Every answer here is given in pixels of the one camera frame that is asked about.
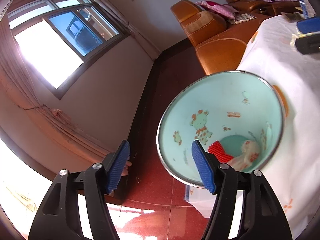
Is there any clear plastic bag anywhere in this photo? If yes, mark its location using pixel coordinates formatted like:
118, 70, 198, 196
227, 140, 260, 171

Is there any red foam fruit net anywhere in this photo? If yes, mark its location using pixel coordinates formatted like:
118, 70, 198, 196
208, 141, 234, 163

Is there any white yellow plastic bag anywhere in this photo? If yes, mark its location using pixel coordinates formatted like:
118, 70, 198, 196
290, 31, 305, 47

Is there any teal cartoon trash bin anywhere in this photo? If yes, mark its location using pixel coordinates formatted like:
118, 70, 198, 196
156, 71, 285, 187

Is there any person left hand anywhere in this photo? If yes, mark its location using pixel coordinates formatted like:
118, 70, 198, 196
109, 155, 132, 198

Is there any tall white milk carton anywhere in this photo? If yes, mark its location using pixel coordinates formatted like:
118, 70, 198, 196
298, 0, 316, 18

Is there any seaweed snack packet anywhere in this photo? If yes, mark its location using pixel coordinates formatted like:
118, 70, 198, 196
280, 12, 304, 22

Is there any white orange-print tablecloth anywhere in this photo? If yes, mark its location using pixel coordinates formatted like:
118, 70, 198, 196
183, 13, 320, 239

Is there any checkered cloth on sofa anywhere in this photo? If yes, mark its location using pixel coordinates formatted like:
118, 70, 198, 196
228, 13, 256, 24

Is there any brown leather chaise sofa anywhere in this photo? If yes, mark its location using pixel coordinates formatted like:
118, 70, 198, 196
170, 0, 269, 75

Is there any pink pillow on chaise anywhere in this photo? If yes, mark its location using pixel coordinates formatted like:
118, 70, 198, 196
195, 1, 238, 19

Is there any pink left curtain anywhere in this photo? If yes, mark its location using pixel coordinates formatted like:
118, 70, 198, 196
1, 16, 111, 162

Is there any pink curtain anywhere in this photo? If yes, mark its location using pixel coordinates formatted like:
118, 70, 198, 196
93, 0, 161, 61
1, 16, 111, 162

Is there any pink right curtain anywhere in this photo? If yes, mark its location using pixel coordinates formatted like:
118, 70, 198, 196
93, 0, 161, 61

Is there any window with dark frame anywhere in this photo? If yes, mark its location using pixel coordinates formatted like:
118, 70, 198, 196
8, 0, 129, 99

